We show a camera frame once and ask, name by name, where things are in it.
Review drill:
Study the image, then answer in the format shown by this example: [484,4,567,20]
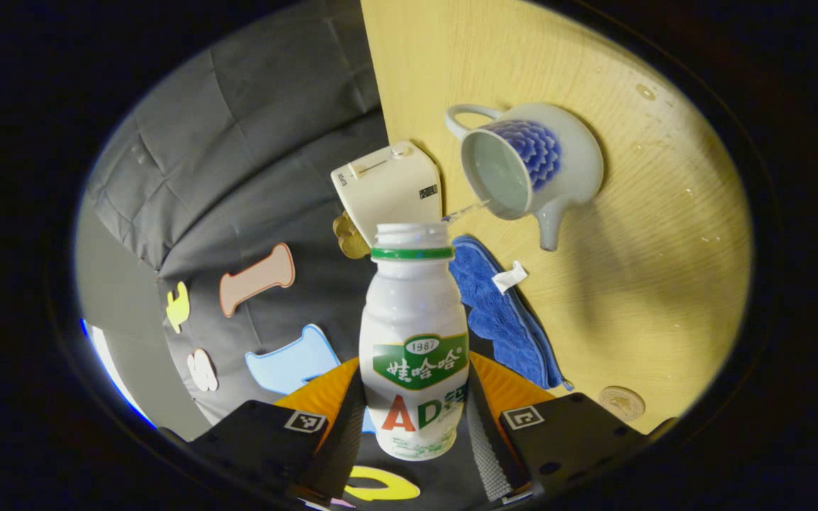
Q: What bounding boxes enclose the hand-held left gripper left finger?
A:
[157,357,369,507]

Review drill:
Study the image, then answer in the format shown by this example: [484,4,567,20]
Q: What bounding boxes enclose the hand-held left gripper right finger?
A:
[466,351,678,506]

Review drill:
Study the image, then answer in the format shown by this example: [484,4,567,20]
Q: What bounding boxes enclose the round wooden coaster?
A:
[599,385,646,422]

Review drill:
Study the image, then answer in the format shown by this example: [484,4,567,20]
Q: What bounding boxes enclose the white plastic water bottle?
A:
[359,222,470,462]

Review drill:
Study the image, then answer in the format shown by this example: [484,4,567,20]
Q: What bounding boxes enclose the white blue-patterned teacup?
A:
[445,102,605,252]

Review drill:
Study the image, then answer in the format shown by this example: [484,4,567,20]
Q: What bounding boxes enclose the blue towel cloth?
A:
[448,235,574,391]

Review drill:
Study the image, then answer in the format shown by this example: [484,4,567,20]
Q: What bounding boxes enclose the brown toast slice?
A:
[332,211,372,260]

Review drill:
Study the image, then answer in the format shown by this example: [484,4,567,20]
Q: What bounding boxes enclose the white toaster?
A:
[330,140,444,248]

